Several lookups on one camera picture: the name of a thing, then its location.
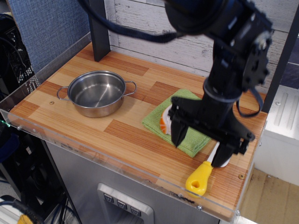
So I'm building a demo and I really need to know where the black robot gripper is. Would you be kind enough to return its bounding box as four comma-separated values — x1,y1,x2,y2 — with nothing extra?
168,94,255,168

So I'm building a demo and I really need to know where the yellow handled white toy knife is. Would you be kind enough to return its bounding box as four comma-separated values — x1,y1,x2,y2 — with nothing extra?
185,142,220,198

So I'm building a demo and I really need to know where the stainless steel pot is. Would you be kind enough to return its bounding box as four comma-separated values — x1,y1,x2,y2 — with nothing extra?
57,70,137,118

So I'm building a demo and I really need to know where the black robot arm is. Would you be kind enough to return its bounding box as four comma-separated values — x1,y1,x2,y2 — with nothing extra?
165,0,272,167

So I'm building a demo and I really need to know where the green folded cloth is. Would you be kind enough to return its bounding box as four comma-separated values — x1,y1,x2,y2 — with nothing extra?
142,89,211,158

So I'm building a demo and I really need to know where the white orange toy food slice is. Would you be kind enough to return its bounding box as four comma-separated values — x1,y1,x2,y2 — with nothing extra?
160,104,172,135

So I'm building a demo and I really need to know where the clear acrylic table guard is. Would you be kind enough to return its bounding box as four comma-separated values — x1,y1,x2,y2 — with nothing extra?
0,45,266,224

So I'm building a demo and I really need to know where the white grooved side unit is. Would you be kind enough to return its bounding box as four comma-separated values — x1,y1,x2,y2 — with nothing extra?
254,85,299,185

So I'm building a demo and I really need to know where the silver dispenser panel with buttons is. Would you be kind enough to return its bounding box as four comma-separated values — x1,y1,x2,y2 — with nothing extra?
97,183,155,224

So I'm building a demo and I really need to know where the yellow black object bottom left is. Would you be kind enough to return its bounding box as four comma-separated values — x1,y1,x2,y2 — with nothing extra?
0,198,44,224

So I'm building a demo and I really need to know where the black plastic crate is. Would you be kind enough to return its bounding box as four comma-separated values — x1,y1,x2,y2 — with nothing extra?
0,13,35,93

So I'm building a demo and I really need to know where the right dark vertical post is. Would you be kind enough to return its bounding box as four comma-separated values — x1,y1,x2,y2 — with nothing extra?
261,0,299,113

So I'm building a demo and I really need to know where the dark vertical post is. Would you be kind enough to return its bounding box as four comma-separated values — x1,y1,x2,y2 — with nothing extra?
261,0,299,113
87,0,110,62

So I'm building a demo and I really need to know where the left dark vertical post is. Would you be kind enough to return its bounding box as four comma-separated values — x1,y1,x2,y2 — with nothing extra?
87,0,110,62

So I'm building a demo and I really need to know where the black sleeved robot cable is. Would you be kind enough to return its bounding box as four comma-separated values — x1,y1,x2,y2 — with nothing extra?
77,0,178,44

